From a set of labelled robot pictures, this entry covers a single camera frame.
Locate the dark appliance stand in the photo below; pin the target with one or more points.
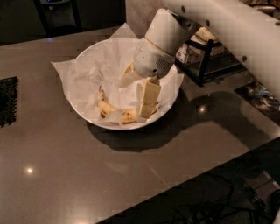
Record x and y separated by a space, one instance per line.
58 17

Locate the white round bowl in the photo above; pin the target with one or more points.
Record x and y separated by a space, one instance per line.
116 116

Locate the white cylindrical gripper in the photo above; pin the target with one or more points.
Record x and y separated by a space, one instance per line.
150 60

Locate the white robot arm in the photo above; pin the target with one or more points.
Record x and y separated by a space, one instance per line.
250 35

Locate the white paper bowl liner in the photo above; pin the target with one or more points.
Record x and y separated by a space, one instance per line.
96 73

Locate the black wire condiment rack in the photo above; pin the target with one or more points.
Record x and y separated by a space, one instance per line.
204 59

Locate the black woven mat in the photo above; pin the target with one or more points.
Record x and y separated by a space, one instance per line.
8 100

